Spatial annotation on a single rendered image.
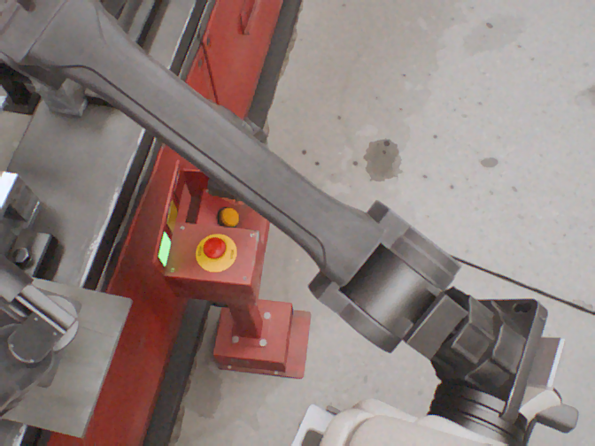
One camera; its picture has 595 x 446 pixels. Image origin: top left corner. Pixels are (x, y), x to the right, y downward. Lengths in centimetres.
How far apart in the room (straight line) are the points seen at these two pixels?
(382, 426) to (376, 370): 137
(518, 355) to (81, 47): 44
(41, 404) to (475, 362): 53
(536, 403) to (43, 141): 90
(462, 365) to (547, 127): 175
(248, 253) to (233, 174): 60
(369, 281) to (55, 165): 72
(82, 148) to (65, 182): 7
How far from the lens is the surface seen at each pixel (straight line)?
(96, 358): 83
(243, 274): 106
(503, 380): 59
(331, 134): 212
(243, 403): 180
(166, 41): 123
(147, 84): 47
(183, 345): 181
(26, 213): 107
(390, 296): 53
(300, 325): 182
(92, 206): 107
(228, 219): 116
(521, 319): 61
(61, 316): 65
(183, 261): 109
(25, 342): 60
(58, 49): 48
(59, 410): 84
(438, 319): 54
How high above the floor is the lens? 177
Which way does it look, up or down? 65 degrees down
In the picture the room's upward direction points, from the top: 4 degrees counter-clockwise
